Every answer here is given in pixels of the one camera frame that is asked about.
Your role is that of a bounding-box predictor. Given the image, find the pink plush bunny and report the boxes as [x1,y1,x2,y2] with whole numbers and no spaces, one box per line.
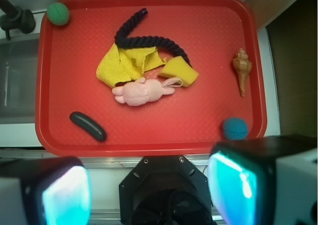
[111,77,183,106]

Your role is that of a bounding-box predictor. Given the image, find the stainless steel sink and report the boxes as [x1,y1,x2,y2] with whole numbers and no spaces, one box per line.
[0,36,39,124]

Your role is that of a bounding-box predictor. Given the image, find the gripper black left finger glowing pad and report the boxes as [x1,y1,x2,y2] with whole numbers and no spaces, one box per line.
[0,157,92,225]

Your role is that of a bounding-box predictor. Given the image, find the yellow sponge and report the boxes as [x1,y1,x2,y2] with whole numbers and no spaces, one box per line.
[158,56,199,87]

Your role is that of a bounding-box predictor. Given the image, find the brown conch shell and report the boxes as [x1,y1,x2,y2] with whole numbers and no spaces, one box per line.
[232,48,252,97]

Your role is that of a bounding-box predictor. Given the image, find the dark purple twisted rope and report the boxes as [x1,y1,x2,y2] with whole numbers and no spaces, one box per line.
[114,7,191,67]

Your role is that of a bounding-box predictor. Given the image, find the black oblong toy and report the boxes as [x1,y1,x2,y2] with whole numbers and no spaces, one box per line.
[69,111,107,142]

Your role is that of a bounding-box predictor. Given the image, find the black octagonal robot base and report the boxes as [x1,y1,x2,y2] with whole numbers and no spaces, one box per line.
[119,155,216,225]

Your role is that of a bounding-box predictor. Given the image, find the green ribbed ball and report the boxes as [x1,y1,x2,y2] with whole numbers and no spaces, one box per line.
[46,2,70,26]

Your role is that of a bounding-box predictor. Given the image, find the yellow cloth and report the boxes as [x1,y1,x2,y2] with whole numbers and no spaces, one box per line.
[96,44,167,88]

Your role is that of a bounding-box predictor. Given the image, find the blue ribbed ball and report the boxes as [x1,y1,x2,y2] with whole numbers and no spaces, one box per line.
[222,117,248,140]

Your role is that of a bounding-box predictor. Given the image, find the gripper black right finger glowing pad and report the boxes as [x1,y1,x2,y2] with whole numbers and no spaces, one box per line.
[207,135,318,225]

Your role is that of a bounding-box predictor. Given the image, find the red plastic tray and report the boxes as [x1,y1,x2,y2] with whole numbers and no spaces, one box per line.
[35,0,267,157]

